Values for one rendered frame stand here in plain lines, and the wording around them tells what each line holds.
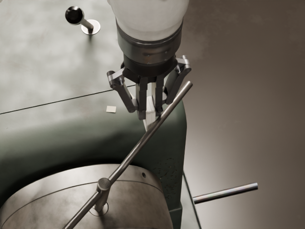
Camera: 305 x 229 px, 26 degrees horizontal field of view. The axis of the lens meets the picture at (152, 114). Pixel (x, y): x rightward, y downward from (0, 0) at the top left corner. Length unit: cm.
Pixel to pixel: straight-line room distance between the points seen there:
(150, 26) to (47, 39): 47
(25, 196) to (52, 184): 5
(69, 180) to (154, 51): 34
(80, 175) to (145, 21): 40
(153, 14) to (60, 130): 41
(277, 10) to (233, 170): 81
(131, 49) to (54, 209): 35
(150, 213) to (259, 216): 134
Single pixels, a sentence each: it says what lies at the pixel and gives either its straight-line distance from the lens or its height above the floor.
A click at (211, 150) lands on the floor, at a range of 256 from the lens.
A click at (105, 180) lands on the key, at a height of 132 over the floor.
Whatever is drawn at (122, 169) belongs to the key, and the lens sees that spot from 107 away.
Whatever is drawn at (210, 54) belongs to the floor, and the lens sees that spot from 279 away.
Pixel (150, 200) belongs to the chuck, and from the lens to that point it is 117.
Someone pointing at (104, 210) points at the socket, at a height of 123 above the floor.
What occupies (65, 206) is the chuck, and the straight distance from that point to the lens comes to 111.
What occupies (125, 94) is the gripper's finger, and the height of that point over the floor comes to 140.
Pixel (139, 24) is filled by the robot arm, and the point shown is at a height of 161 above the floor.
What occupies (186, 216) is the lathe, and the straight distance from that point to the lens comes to 185.
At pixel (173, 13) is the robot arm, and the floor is 162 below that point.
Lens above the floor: 225
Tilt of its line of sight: 59 degrees down
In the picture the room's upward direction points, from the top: straight up
